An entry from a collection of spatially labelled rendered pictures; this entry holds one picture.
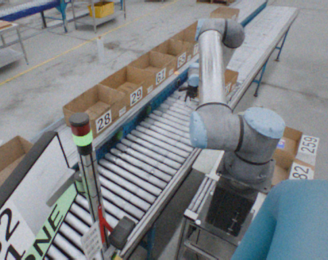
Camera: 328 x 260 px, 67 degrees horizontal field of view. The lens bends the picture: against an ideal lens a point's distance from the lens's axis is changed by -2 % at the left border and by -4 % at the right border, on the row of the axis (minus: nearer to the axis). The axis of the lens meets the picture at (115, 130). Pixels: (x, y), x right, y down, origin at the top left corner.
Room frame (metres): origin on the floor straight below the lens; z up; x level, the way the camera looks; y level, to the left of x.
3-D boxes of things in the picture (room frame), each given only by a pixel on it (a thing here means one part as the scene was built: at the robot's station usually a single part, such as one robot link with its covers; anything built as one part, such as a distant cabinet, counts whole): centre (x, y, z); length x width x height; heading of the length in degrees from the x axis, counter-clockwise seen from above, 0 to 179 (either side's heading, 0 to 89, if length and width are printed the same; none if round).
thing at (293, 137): (1.26, -1.08, 0.80); 0.38 x 0.28 x 0.10; 49
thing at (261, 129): (0.71, -0.56, 1.36); 0.17 x 0.15 x 0.18; 76
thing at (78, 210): (0.79, 0.19, 0.72); 0.52 x 0.05 x 0.05; 49
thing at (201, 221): (0.71, -0.57, 0.91); 0.26 x 0.26 x 0.33; 52
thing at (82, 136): (0.50, 0.09, 1.62); 0.05 x 0.05 x 0.06
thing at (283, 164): (1.01, -0.86, 0.80); 0.38 x 0.28 x 0.10; 50
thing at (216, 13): (3.61, -1.66, 0.96); 0.39 x 0.29 x 0.17; 139
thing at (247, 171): (0.71, -0.57, 1.22); 0.19 x 0.19 x 0.10
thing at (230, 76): (2.02, -0.95, 0.83); 0.39 x 0.29 x 0.17; 134
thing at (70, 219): (0.74, 0.24, 0.72); 0.52 x 0.05 x 0.05; 49
